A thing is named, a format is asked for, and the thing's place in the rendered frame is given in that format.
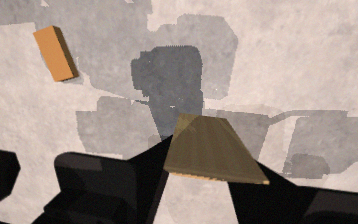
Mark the orange rectangular block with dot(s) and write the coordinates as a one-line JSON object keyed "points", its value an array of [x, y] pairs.
{"points": [[54, 49]]}

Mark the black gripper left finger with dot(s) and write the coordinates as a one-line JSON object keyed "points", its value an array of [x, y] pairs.
{"points": [[139, 180]]}

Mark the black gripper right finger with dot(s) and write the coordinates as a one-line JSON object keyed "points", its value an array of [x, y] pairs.
{"points": [[283, 202]]}

